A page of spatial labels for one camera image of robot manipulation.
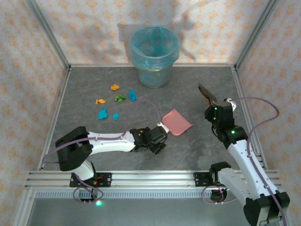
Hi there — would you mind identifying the pink plastic dustpan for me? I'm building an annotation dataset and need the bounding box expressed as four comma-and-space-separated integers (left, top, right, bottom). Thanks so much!
162, 108, 194, 137

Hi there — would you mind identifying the large blue paper scrap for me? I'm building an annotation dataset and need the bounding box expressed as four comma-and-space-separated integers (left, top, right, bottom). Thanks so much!
97, 107, 109, 121

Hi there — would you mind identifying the light blue mesh bin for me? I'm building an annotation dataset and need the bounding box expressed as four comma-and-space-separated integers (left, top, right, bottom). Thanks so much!
137, 62, 173, 90

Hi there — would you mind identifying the blue plastic bin liner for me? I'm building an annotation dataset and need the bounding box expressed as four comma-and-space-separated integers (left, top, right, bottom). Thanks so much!
129, 25, 181, 72

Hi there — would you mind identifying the aluminium table edge rail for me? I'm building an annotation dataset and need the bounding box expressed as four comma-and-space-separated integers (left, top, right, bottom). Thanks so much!
37, 68, 72, 171
69, 63, 236, 69
231, 66, 269, 170

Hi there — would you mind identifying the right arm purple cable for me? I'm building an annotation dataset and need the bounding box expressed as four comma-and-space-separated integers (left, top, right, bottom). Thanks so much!
229, 97, 288, 226

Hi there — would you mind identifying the wide aluminium mounting rail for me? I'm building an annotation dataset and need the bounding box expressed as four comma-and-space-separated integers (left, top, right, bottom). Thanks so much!
25, 170, 279, 190

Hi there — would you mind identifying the grey slotted cable duct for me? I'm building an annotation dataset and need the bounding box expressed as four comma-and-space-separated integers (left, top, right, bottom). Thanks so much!
34, 191, 214, 200

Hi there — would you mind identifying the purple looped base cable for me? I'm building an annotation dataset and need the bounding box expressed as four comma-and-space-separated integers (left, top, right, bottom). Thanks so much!
72, 180, 104, 205
201, 186, 238, 206

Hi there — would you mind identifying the aluminium frame post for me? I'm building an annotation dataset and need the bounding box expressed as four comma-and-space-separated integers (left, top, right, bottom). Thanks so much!
24, 0, 72, 71
234, 0, 281, 70

